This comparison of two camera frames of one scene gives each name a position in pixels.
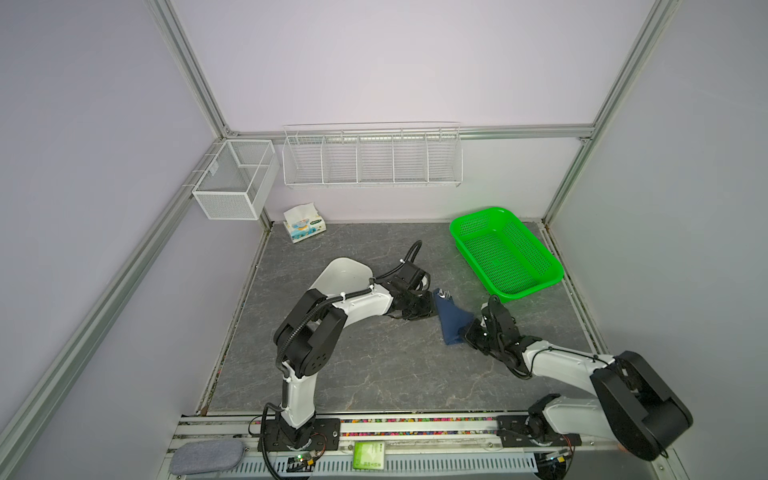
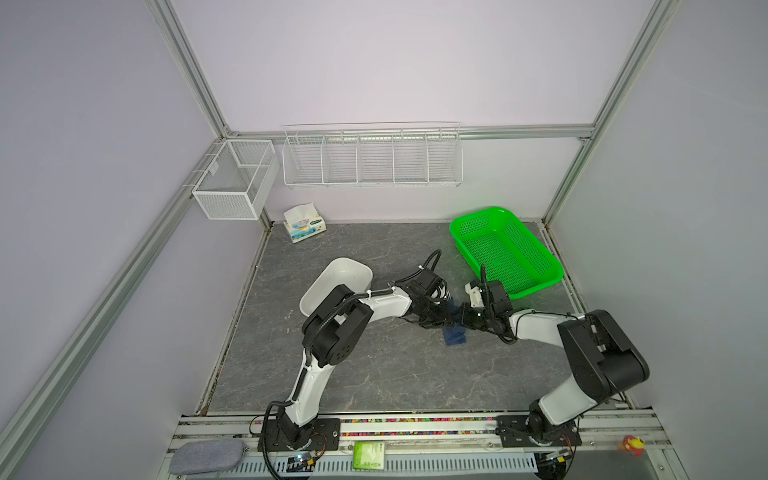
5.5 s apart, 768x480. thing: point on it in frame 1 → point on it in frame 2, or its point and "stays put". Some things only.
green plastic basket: [510, 261] stays put
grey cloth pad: [205, 455] stays put
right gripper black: [469, 334] → [465, 307]
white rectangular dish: [342, 276] stays put
